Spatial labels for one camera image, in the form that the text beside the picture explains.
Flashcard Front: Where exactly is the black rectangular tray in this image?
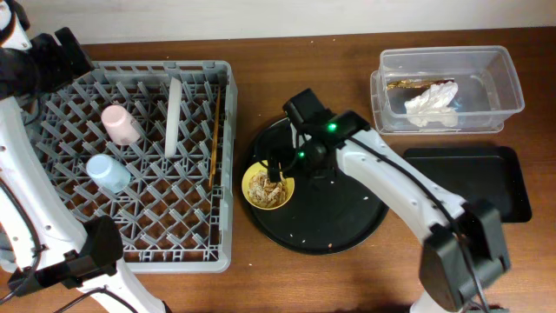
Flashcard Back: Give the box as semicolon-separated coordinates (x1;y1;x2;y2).
403;146;533;223

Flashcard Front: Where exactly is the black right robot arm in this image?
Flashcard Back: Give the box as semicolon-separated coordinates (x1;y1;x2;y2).
254;89;511;312

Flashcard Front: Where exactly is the grey round plate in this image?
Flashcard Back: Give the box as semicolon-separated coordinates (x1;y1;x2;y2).
164;77;182;158

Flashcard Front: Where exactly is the grey plastic dishwasher rack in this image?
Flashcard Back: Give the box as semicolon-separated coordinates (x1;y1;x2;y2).
23;61;237;274

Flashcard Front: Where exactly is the round black serving tray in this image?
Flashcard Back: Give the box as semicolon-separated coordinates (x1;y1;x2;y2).
242;118;388;255

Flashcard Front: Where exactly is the gold foil wrapper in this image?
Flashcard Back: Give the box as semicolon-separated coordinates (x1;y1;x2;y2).
387;78;454;90

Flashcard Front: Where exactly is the clear plastic waste bin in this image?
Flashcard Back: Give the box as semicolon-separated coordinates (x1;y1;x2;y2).
370;45;525;135

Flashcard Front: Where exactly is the light blue plastic cup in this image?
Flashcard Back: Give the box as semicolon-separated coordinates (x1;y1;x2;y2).
86;154;131;193

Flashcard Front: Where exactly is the crumpled white tissue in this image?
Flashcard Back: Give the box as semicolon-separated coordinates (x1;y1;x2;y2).
404;82;459;127

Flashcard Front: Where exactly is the yellow bowl with food scraps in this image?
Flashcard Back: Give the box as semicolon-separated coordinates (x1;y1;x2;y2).
242;163;295;210

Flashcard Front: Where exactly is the wooden chopstick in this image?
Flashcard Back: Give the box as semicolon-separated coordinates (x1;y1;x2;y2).
208;96;220;189
209;86;222;183

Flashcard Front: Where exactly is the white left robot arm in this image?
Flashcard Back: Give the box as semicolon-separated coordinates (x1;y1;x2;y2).
1;0;169;312

